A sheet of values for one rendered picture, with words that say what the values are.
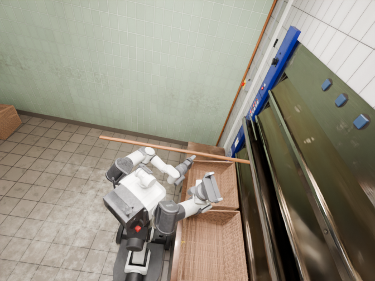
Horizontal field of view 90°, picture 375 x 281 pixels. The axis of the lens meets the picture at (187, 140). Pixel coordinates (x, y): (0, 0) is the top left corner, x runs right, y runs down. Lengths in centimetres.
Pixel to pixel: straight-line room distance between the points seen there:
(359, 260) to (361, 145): 41
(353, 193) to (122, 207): 104
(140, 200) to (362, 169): 99
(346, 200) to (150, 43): 230
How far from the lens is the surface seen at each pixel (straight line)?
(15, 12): 324
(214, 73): 258
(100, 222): 262
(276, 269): 113
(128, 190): 115
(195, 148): 254
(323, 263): 112
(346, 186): 103
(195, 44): 246
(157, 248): 230
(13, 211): 302
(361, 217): 97
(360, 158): 98
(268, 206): 129
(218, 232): 201
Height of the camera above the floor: 238
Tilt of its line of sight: 44 degrees down
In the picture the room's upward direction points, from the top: 14 degrees clockwise
